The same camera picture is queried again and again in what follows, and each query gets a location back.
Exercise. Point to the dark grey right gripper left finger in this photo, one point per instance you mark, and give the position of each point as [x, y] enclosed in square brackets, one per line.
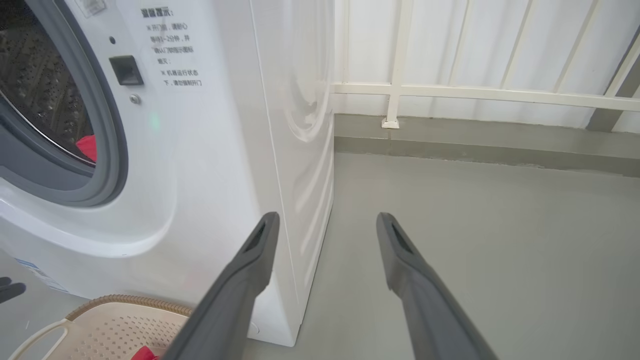
[230, 310]

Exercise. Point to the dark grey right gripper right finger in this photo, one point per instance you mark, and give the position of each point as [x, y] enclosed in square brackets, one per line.
[435, 320]

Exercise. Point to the red garment with white trim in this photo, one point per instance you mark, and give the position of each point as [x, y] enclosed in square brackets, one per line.
[88, 147]

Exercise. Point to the beige perforated laundry basket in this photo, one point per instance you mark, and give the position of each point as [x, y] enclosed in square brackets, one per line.
[110, 330]

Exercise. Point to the white front-load washing machine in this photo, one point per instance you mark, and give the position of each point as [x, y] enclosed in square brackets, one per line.
[210, 150]

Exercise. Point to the grey rubber door gasket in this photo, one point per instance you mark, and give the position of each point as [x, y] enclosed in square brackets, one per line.
[112, 150]

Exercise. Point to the black door latch socket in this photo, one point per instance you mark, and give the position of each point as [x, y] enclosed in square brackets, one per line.
[126, 71]

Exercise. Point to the blue energy label sticker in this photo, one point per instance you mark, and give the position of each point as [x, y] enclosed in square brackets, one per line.
[42, 275]

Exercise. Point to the white metal railing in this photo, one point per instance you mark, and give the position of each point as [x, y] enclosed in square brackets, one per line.
[400, 50]

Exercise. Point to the grey warning triangle sticker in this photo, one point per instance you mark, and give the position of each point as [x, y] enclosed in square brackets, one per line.
[91, 6]

